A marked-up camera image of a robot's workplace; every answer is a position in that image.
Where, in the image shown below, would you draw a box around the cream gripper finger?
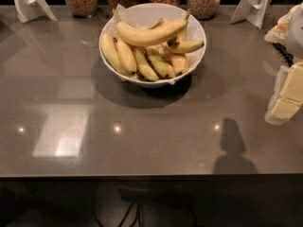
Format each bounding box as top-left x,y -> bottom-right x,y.
264,6 -> 298,44
264,62 -> 303,125

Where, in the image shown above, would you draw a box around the right pointing yellow banana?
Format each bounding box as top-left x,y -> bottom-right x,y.
161,41 -> 205,54

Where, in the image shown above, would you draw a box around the white ceramic bowl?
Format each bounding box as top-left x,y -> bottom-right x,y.
98,2 -> 207,89

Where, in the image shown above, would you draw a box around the greenish yellow banana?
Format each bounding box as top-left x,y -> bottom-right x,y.
145,46 -> 169,79

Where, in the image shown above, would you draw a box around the black rubber mat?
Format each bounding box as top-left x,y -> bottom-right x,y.
273,44 -> 294,67

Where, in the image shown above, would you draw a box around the right white sign stand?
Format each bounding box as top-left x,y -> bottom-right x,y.
230,0 -> 272,29

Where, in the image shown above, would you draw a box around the white sign stand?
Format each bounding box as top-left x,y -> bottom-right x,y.
230,0 -> 272,29
14,0 -> 57,23

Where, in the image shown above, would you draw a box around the right glass cereal jar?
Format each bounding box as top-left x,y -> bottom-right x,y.
187,0 -> 221,20

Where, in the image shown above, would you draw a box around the left white sign stand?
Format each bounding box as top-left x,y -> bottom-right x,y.
14,0 -> 57,23

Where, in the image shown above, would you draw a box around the black cables under table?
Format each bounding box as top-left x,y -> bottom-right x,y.
91,186 -> 198,227

